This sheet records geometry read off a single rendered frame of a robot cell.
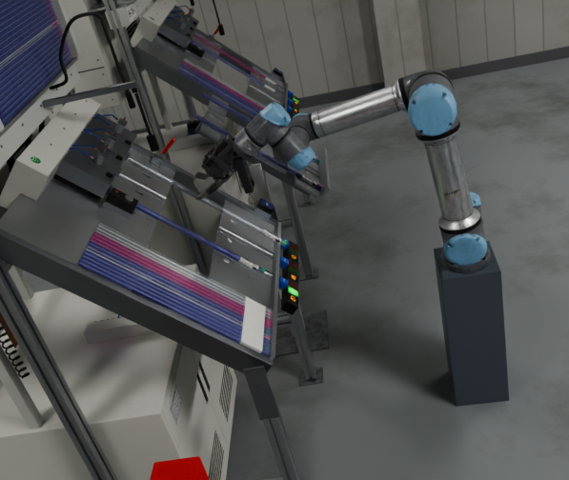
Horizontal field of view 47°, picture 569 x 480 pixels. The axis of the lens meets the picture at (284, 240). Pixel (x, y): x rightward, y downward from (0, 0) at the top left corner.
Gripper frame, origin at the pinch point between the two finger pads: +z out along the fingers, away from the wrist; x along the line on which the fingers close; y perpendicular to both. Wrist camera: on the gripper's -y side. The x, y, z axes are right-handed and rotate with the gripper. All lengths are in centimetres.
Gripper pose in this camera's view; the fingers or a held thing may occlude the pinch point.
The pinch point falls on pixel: (201, 196)
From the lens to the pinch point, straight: 194.0
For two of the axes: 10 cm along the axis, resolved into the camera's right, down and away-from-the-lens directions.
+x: -0.3, 5.2, -8.5
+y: -7.0, -6.2, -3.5
